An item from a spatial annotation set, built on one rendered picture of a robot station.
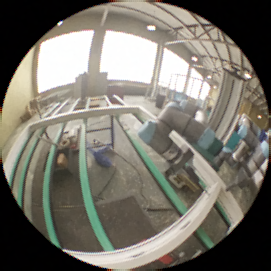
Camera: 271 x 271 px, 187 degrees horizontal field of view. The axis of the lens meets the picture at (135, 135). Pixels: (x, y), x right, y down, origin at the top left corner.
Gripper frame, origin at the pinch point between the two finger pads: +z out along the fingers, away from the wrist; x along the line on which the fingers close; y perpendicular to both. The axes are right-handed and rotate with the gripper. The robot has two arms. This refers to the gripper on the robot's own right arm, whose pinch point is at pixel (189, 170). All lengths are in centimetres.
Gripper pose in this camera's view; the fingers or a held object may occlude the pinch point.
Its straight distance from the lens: 44.7
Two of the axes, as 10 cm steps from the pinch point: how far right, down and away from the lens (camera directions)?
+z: 7.5, 6.4, 1.4
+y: -0.4, 2.5, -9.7
